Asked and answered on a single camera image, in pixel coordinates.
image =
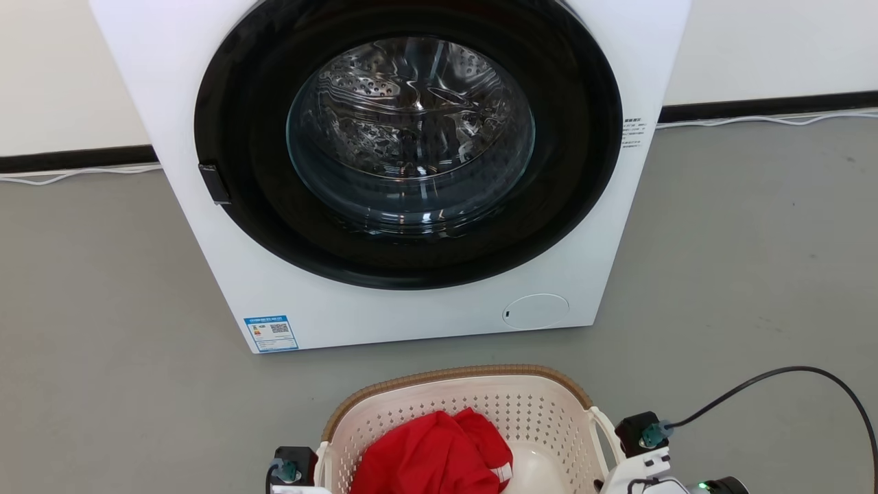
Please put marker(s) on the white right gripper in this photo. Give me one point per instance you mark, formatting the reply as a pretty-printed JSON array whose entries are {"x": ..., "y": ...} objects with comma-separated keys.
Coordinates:
[{"x": 638, "y": 473}]

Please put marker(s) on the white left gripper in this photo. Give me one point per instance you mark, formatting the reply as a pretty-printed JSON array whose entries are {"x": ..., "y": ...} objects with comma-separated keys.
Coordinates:
[{"x": 298, "y": 490}]

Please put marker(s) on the cream perforated laundry basket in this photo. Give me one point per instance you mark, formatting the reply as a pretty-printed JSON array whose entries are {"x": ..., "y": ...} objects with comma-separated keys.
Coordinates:
[{"x": 480, "y": 403}]

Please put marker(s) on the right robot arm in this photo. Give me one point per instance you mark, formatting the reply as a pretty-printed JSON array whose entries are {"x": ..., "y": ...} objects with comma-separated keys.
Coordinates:
[{"x": 720, "y": 486}]

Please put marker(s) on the white rounded plastic object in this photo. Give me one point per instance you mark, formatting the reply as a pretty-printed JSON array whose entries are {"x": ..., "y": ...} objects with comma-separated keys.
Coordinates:
[{"x": 535, "y": 470}]

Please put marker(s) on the red garment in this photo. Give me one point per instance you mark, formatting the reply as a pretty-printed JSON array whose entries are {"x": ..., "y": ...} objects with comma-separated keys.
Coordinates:
[{"x": 425, "y": 456}]

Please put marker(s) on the blue energy label sticker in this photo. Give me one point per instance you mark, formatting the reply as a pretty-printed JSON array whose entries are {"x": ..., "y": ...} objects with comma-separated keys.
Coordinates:
[{"x": 271, "y": 333}]

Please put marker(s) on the round white filter cover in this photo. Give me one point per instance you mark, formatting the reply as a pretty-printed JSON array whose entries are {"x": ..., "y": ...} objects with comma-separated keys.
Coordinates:
[{"x": 536, "y": 311}]

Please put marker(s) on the white front-load washing machine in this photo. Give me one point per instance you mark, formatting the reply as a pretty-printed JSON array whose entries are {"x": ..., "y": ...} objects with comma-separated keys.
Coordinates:
[{"x": 425, "y": 317}]

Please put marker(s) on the small printed text sticker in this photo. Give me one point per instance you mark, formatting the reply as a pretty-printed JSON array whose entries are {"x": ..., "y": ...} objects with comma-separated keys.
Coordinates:
[{"x": 633, "y": 133}]

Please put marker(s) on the black round washer door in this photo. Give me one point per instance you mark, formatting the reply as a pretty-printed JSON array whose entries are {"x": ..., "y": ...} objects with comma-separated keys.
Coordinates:
[{"x": 236, "y": 137}]

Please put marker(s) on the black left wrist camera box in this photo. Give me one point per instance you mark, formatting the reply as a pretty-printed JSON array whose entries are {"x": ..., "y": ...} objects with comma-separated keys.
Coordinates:
[{"x": 300, "y": 458}]

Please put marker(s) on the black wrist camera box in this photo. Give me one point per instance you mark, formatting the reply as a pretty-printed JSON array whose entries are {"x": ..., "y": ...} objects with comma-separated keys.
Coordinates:
[
  {"x": 300, "y": 458},
  {"x": 634, "y": 427}
]

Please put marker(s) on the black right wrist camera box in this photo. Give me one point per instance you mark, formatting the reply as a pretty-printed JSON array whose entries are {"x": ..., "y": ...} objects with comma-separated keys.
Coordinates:
[{"x": 634, "y": 427}]

